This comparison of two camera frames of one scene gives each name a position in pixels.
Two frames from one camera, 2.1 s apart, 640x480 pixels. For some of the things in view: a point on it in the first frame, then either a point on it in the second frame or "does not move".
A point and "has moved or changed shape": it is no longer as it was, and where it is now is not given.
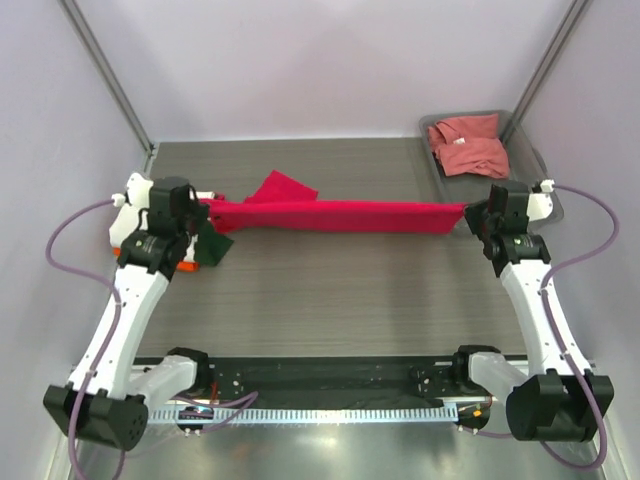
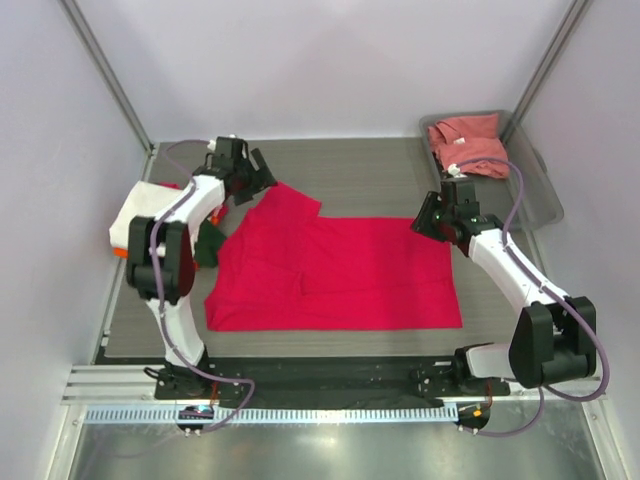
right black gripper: [473, 213] → [422, 223]
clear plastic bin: [525, 163] does not move
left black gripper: [200, 214] → [267, 181]
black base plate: [335, 379] does not move
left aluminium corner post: [110, 78] does not move
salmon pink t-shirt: [470, 146] does not move
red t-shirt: [283, 205] has moved or changed shape
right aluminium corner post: [557, 42] does not move
